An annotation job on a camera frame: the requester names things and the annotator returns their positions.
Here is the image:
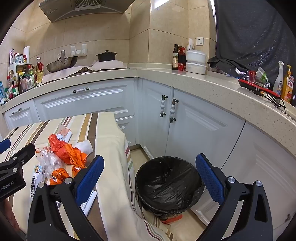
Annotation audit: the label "white tissue wad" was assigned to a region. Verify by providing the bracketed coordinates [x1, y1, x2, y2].
[75, 140, 94, 154]

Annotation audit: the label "red black tray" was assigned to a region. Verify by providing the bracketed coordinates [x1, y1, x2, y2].
[239, 71, 281, 99]

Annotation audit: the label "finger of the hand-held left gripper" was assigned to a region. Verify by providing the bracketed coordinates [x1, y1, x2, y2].
[0, 143, 36, 176]
[0, 138, 11, 154]

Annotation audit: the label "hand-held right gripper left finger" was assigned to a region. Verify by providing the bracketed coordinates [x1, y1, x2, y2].
[27, 155, 105, 241]

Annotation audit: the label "dark olive oil bottle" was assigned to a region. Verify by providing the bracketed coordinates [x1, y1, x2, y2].
[172, 44, 179, 70]

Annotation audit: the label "beige stove cover cloth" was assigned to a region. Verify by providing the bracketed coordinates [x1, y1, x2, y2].
[42, 60, 128, 85]

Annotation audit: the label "long white printed packet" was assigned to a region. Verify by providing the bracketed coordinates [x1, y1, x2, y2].
[28, 165, 47, 200]

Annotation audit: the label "dark cloth on counter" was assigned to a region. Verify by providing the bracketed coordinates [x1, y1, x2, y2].
[207, 0, 296, 77]

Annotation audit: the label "white spray bottle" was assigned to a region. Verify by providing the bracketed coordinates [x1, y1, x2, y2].
[273, 61, 284, 94]

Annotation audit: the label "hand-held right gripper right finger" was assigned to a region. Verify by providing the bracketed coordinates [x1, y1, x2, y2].
[195, 153, 274, 241]

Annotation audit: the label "group of condiment bottles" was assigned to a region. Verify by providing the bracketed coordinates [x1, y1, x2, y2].
[0, 49, 44, 105]

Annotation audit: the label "striped tablecloth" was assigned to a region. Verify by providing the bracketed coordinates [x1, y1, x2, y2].
[0, 112, 176, 241]

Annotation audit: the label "clear plastic bag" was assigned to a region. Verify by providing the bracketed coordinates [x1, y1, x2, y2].
[35, 147, 64, 179]

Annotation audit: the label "white kitchen cabinet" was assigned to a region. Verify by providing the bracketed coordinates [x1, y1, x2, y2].
[1, 77, 296, 232]

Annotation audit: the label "black lidded pot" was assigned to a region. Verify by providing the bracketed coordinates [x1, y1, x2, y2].
[96, 50, 117, 62]

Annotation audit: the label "white beaded door handle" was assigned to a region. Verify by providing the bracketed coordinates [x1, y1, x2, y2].
[159, 95, 168, 117]
[169, 98, 179, 123]

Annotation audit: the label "orange snack packet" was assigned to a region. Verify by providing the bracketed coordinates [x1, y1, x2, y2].
[50, 168, 70, 186]
[72, 164, 85, 178]

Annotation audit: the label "orange plastic bag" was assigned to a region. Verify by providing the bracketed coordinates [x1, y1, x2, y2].
[48, 134, 88, 168]

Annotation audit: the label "steel range hood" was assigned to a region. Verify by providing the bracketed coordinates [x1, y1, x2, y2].
[39, 0, 141, 23]

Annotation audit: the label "clear wrappers in tray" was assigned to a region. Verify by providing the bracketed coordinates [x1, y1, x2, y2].
[248, 67, 270, 89]

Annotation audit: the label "steel wok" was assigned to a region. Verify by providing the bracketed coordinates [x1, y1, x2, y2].
[46, 50, 78, 73]

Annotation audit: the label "pink clear wrapper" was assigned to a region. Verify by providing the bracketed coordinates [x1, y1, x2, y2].
[57, 123, 73, 142]

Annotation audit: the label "yellow detergent bottle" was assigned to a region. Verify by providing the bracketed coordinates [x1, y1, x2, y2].
[280, 64, 296, 103]

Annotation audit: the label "white wall rack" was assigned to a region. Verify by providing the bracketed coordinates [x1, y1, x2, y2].
[70, 43, 88, 57]

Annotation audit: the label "black-lined trash bin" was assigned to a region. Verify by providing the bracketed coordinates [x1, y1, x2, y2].
[135, 156, 205, 224]

